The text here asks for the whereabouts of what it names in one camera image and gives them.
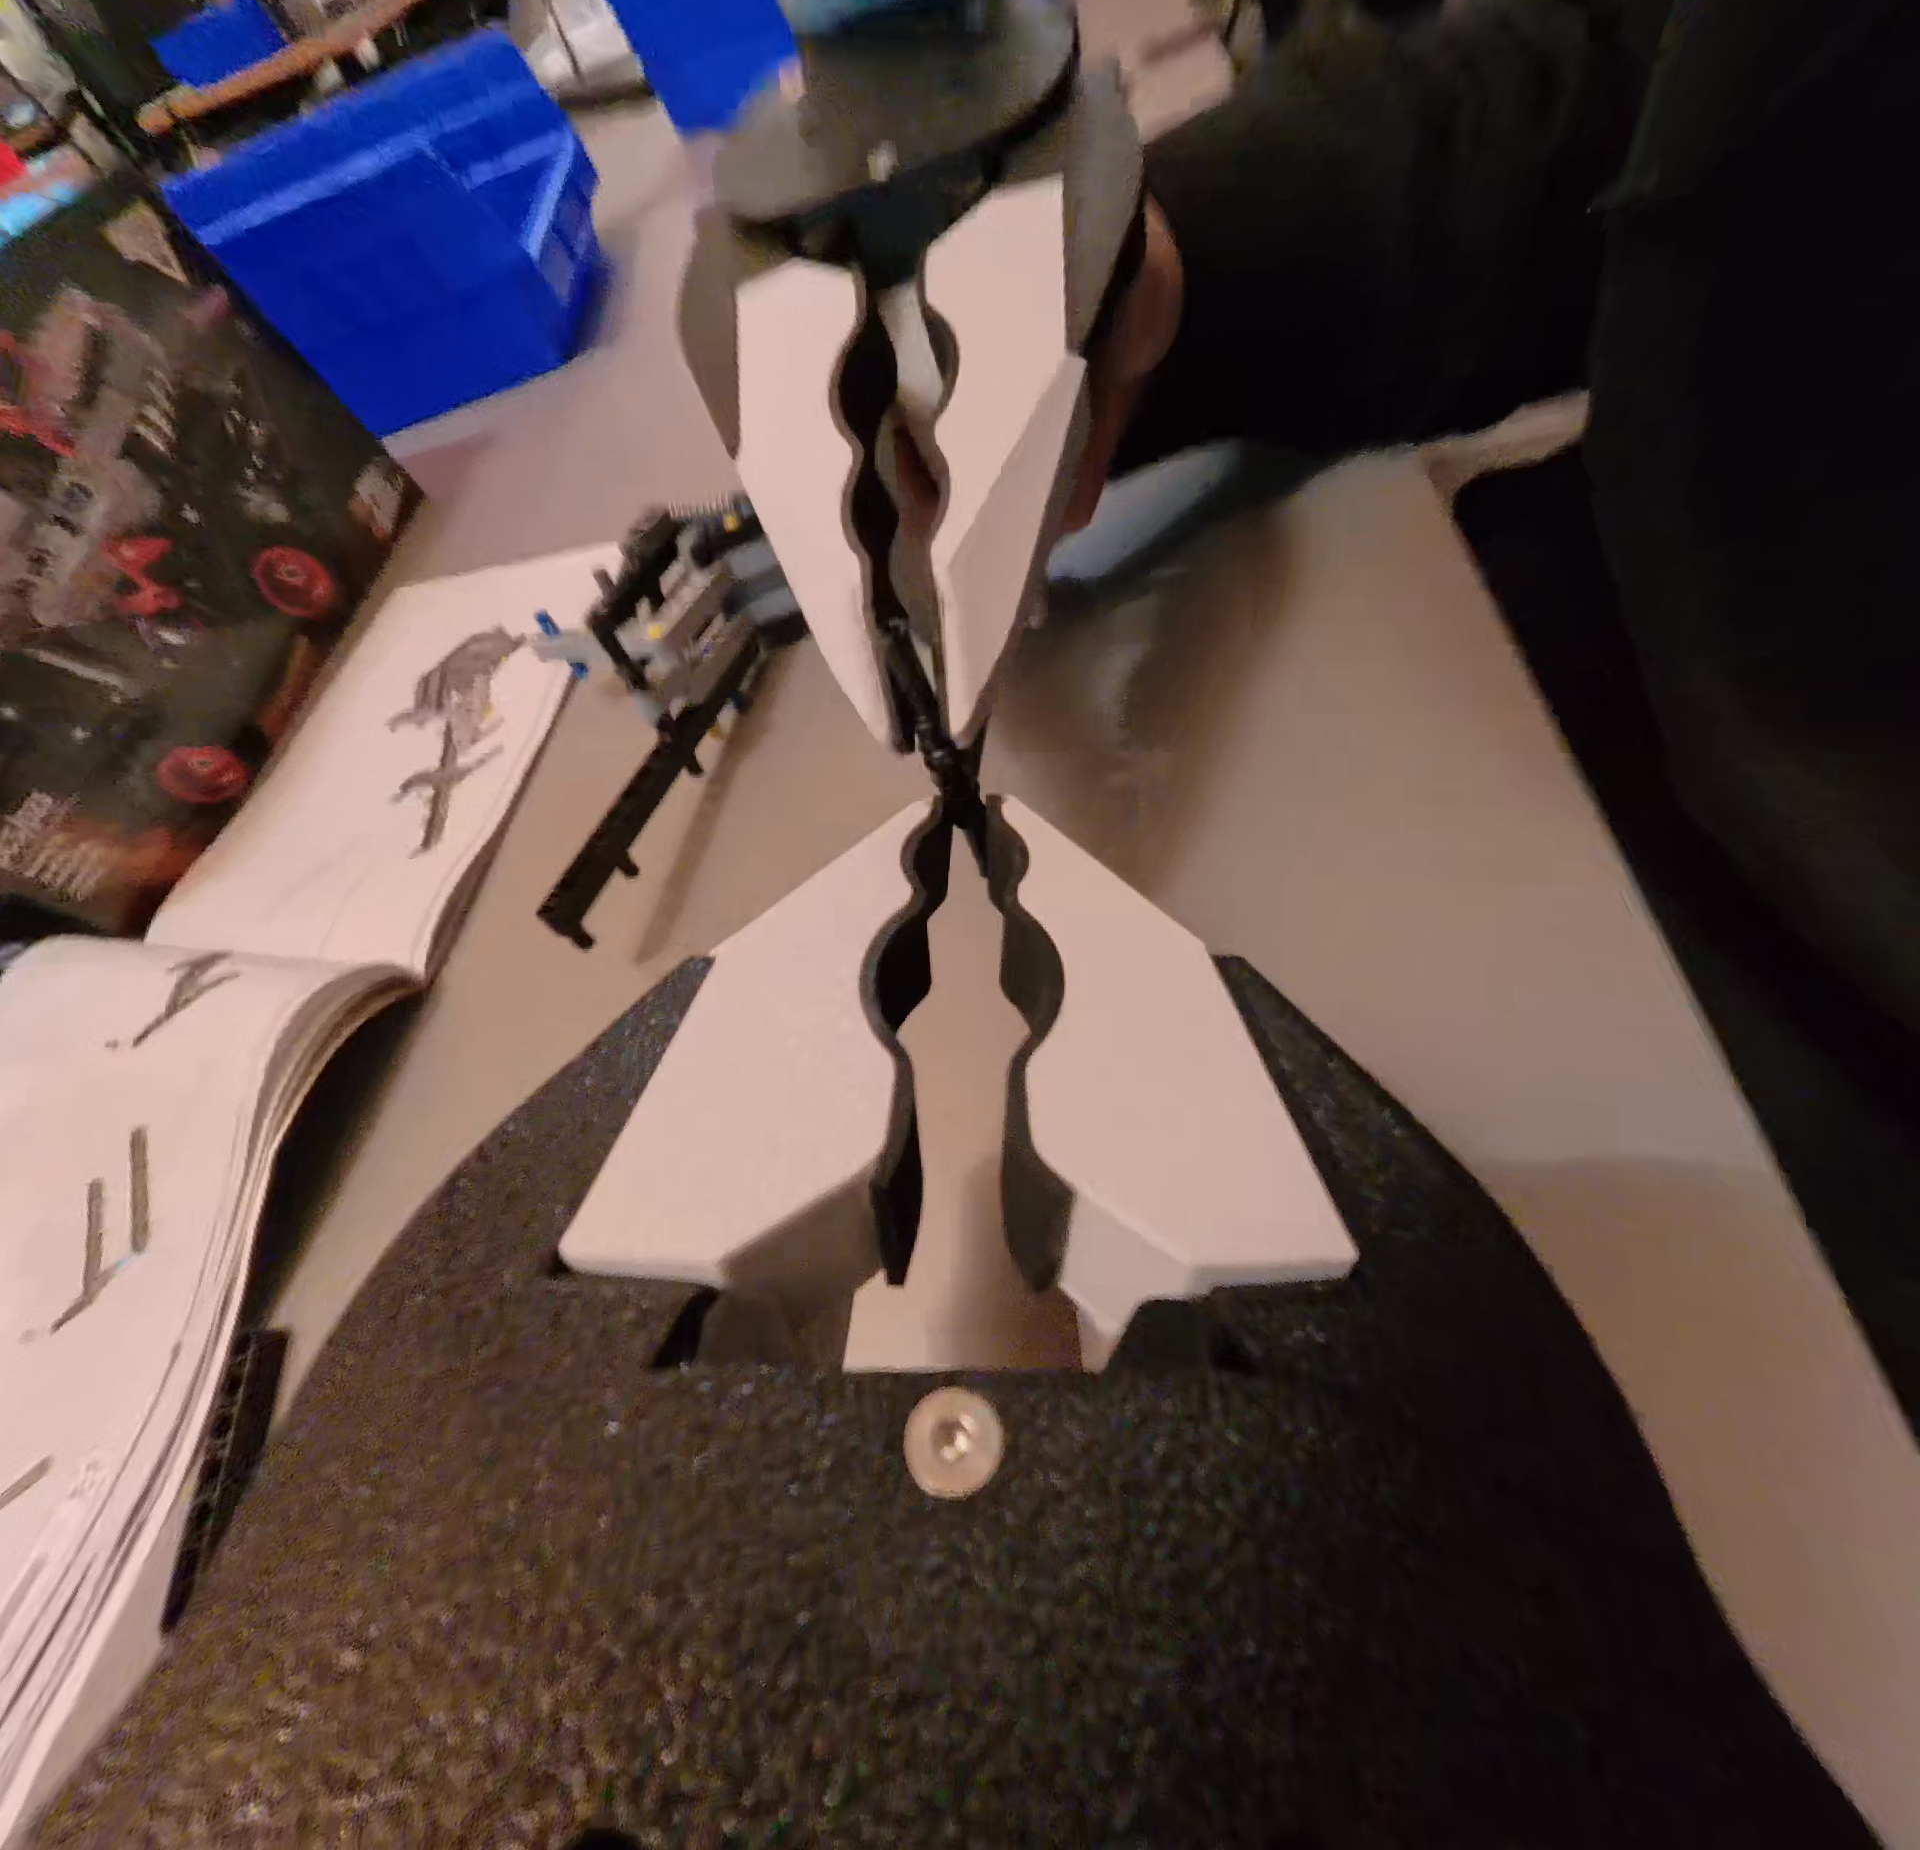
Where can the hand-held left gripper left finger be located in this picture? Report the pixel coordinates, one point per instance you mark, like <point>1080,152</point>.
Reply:
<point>749,1100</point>

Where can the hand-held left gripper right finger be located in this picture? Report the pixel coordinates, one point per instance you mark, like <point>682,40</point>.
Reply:
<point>1185,1114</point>

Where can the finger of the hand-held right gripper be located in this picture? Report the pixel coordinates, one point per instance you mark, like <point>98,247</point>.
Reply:
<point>1004,528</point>
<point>796,500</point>

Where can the partly built toy model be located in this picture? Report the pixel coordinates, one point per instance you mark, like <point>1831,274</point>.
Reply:
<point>675,635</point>

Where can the black toy axle pin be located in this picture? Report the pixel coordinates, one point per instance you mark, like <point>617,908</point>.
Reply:
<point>939,769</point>

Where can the person's right forearm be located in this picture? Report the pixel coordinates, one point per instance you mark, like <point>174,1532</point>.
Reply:
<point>1381,259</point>

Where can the person's right hand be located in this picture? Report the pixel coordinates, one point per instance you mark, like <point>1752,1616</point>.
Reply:
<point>1132,334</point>

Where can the blue plastic bin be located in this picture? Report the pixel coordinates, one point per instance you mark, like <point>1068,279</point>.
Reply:
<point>219,43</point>
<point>690,21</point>
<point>391,259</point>

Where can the open instruction booklet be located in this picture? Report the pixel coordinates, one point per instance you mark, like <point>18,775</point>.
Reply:
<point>346,831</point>

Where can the short black toy beam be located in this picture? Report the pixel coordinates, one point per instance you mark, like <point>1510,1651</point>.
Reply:
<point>225,1475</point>

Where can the black toy truck box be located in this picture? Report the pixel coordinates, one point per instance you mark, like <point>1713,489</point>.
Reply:
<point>150,574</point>

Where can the person's black clothed torso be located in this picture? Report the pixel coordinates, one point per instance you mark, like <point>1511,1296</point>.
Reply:
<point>1770,680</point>

